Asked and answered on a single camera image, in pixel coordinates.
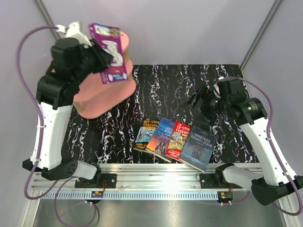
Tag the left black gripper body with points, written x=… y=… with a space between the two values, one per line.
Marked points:
x=93 y=61

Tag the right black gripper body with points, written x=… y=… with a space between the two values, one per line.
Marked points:
x=211 y=105

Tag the purple paperback book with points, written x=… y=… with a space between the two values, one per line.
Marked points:
x=109 y=40

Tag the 13-Storey Treehouse red book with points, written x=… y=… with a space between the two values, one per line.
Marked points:
x=177 y=140

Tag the Jane Eyre blue book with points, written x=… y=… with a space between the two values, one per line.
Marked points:
x=160 y=139

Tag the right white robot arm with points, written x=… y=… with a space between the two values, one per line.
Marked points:
x=228 y=97

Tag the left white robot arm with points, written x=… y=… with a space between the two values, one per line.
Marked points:
x=72 y=62

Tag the pink three-tier shelf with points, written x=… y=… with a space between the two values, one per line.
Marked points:
x=95 y=97

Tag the black marble table mat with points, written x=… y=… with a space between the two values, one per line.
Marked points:
x=161 y=90

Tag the Nineteen Eighty-Four blue book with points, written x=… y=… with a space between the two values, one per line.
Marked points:
x=198 y=149

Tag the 169-Storey Treehouse black book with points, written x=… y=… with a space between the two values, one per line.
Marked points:
x=145 y=133

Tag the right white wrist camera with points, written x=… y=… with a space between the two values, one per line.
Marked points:
x=216 y=87

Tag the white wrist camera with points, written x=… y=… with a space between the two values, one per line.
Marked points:
x=73 y=31
x=216 y=87

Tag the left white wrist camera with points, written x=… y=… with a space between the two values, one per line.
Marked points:
x=73 y=31

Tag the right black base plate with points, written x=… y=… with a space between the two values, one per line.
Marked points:
x=208 y=181

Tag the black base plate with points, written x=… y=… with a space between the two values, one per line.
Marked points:
x=208 y=181
x=102 y=180

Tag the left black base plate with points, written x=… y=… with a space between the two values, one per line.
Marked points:
x=102 y=180

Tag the slotted white cable duct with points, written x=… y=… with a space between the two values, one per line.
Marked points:
x=133 y=195

